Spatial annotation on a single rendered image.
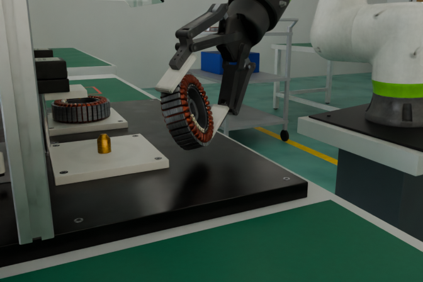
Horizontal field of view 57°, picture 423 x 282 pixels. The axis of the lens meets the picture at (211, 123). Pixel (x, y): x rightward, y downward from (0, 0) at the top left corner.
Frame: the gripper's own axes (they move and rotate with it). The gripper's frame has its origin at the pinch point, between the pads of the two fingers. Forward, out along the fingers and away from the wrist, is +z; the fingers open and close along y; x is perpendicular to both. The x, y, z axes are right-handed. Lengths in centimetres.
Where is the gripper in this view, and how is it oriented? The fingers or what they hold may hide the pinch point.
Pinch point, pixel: (189, 107)
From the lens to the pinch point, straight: 57.2
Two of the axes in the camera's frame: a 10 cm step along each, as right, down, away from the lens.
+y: -4.1, -6.0, -6.9
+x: 7.7, 1.7, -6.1
